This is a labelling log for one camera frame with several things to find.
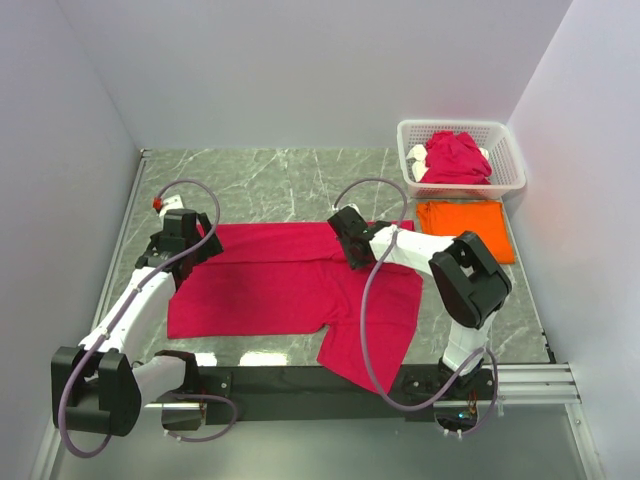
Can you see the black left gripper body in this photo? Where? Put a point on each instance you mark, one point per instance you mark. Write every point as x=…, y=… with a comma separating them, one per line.
x=208, y=250

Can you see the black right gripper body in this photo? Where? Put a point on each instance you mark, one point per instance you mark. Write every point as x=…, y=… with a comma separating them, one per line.
x=354, y=262

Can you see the pink t shirt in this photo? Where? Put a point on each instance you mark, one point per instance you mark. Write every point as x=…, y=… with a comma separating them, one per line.
x=293, y=278

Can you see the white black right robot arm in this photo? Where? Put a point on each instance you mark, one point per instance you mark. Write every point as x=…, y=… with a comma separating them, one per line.
x=472, y=285

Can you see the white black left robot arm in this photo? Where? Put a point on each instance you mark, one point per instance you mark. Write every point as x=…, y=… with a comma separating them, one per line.
x=94, y=386

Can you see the white cloth in basket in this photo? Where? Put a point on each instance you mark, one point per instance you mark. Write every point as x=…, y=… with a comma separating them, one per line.
x=417, y=157

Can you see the crumpled pink shirt in basket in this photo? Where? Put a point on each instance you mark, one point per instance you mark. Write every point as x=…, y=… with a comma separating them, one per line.
x=455, y=159

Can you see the white plastic laundry basket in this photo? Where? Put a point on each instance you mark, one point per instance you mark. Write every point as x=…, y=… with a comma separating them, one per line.
x=508, y=174

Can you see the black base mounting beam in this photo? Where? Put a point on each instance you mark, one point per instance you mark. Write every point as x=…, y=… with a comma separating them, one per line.
x=283, y=393

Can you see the aluminium front frame rail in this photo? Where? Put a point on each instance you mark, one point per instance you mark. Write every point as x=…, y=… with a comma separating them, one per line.
x=537, y=384

